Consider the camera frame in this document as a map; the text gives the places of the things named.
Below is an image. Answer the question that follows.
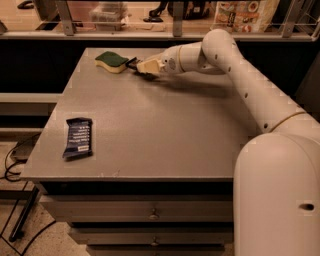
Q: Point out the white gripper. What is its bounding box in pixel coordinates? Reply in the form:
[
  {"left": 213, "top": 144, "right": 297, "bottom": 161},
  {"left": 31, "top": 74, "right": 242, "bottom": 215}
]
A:
[{"left": 137, "top": 46, "right": 182, "bottom": 74}]

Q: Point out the dark chocolate rxbar wrapper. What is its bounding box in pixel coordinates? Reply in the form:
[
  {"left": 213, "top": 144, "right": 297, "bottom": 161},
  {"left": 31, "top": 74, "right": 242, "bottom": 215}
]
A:
[{"left": 125, "top": 57, "right": 156, "bottom": 81}]

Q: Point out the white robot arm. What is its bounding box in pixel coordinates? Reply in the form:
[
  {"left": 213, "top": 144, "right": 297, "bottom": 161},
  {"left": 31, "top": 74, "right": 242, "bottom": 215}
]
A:
[{"left": 137, "top": 29, "right": 320, "bottom": 256}]

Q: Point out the green and yellow sponge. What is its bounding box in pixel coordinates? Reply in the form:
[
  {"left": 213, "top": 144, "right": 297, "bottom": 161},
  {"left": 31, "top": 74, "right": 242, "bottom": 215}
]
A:
[{"left": 95, "top": 51, "right": 129, "bottom": 74}]

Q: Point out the clear plastic container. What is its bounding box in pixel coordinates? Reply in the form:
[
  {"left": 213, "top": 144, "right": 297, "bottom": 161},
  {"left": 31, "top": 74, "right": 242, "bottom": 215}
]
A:
[{"left": 89, "top": 1, "right": 128, "bottom": 31}]

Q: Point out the grey metal railing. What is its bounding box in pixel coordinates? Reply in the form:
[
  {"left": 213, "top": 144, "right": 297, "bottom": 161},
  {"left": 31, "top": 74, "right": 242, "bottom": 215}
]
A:
[{"left": 0, "top": 0, "right": 320, "bottom": 41}]

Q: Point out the printed plastic bag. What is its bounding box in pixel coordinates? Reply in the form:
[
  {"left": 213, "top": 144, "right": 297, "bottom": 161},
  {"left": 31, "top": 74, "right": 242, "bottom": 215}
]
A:
[{"left": 210, "top": 0, "right": 280, "bottom": 33}]

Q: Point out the blue snack bar wrapper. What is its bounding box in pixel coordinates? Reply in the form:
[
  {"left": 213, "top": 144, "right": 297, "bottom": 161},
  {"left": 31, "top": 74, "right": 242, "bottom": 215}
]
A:
[{"left": 63, "top": 117, "right": 92, "bottom": 160}]

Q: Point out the grey drawer cabinet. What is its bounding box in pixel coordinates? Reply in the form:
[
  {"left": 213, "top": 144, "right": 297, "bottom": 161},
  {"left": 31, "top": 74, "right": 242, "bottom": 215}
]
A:
[{"left": 22, "top": 49, "right": 256, "bottom": 256}]

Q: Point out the top drawer metal knob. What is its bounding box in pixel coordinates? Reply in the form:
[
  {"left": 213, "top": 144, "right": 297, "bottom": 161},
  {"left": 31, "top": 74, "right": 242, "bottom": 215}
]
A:
[{"left": 149, "top": 209, "right": 160, "bottom": 220}]

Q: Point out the drawer metal knob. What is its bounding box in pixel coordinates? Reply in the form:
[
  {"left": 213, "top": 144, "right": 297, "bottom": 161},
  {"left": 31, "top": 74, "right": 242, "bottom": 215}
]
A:
[
  {"left": 150, "top": 237, "right": 159, "bottom": 247},
  {"left": 149, "top": 209, "right": 160, "bottom": 220}
]

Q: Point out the black metal stand leg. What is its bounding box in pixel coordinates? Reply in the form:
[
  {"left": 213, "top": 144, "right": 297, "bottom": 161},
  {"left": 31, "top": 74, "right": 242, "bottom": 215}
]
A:
[{"left": 9, "top": 187, "right": 39, "bottom": 242}]

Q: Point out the black cables left floor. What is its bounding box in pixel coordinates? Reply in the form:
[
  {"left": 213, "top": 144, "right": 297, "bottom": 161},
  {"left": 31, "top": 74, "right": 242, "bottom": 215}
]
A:
[{"left": 0, "top": 133, "right": 58, "bottom": 256}]

